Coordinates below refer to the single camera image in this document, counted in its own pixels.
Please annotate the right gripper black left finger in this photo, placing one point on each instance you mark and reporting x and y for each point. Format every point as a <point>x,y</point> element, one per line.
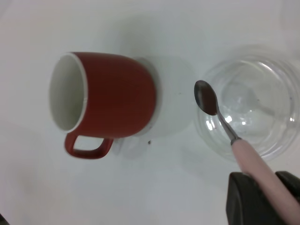
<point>246,204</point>

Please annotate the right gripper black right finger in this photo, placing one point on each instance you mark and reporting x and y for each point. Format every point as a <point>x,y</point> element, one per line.
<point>291,181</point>

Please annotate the red ceramic mug white inside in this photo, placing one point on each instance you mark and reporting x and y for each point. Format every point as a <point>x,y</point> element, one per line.
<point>117,98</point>

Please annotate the clear round glass saucer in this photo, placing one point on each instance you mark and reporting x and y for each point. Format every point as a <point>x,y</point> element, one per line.
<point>262,98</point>

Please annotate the dark brown mount edge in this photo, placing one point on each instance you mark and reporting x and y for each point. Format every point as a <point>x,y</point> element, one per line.
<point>2,220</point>

